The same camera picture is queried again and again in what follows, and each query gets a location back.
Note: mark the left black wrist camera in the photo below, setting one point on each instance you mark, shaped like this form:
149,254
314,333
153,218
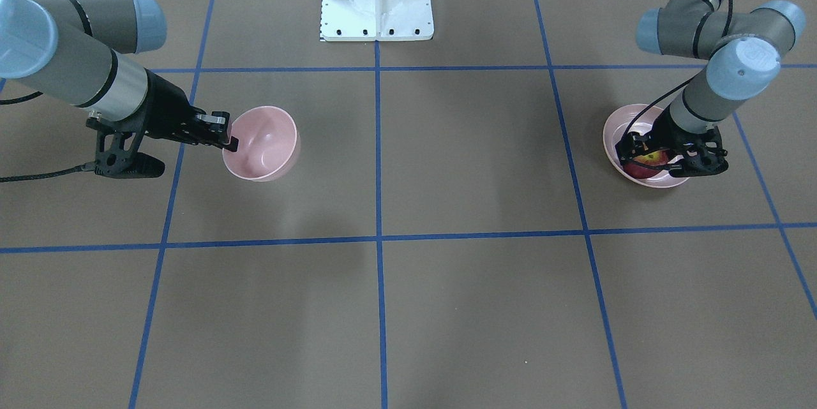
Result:
713,164

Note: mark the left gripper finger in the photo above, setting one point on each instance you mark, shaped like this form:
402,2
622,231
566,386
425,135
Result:
668,162

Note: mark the pink plate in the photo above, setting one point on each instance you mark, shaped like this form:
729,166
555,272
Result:
616,126

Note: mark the pink bowl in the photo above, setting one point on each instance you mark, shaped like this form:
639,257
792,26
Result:
268,144

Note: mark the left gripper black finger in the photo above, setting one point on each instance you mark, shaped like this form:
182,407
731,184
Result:
632,144

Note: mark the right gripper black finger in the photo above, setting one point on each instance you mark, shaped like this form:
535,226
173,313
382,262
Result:
219,139

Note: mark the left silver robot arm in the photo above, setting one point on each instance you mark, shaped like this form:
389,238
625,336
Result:
743,52

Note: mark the red apple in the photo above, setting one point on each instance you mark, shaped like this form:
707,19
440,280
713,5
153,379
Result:
646,166

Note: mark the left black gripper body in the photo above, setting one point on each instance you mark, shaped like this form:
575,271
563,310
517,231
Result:
667,126

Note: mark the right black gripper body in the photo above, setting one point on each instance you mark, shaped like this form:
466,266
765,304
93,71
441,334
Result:
164,108

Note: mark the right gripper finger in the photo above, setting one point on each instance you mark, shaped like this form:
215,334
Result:
216,121

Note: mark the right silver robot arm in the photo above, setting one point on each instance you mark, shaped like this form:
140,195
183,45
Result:
80,52

